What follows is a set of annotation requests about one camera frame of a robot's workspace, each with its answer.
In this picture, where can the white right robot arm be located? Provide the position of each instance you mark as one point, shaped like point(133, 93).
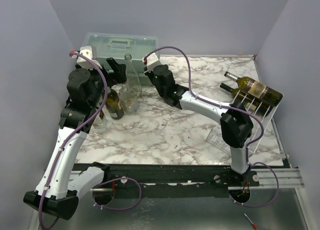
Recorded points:
point(235, 123)

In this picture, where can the translucent green storage box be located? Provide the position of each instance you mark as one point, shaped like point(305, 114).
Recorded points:
point(117, 45)

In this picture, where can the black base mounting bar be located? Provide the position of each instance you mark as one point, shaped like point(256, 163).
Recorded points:
point(173, 181)

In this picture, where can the top wine bottle on rack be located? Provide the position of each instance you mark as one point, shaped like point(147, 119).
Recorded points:
point(256, 89)

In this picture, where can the tall clear glass bottle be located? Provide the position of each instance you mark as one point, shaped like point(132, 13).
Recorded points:
point(132, 75)

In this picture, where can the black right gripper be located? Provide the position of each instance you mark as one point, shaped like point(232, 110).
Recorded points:
point(152, 72)

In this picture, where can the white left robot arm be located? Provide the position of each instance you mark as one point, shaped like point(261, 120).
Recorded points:
point(56, 195)

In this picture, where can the clear flat liquor bottle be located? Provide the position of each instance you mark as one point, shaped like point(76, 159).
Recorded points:
point(100, 122)

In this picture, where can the white wire wine rack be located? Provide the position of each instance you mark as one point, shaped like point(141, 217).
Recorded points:
point(254, 106)

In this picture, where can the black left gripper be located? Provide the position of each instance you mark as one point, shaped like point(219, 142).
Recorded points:
point(118, 75)

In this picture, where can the wine bottle on rack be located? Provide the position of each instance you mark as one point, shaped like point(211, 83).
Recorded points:
point(232, 91)
point(256, 89)

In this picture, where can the small clear black-capped bottle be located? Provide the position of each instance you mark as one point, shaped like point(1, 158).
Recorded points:
point(128, 98)

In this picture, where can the red handled screwdriver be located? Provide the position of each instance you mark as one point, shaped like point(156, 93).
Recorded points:
point(255, 227)

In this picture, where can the green wine bottle tan label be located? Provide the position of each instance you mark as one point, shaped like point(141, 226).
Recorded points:
point(113, 104)

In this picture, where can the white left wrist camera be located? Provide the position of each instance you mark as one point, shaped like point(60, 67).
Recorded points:
point(89, 52)

